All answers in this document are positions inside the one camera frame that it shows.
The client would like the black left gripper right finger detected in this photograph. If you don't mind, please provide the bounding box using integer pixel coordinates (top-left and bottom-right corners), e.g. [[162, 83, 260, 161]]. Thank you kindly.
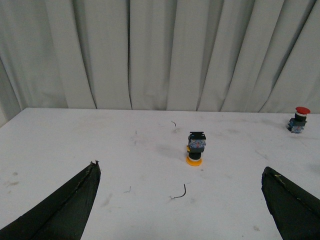
[[261, 166, 320, 240]]

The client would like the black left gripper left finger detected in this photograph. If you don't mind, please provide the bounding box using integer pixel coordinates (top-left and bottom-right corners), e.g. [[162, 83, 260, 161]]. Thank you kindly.
[[0, 161, 101, 240]]

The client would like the yellow push button switch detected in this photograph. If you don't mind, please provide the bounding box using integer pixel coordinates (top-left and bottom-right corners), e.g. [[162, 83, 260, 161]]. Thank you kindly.
[[185, 131, 207, 167]]

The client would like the red push button switch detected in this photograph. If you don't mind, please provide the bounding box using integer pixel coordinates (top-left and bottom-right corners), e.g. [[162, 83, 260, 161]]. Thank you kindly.
[[286, 106, 311, 134]]

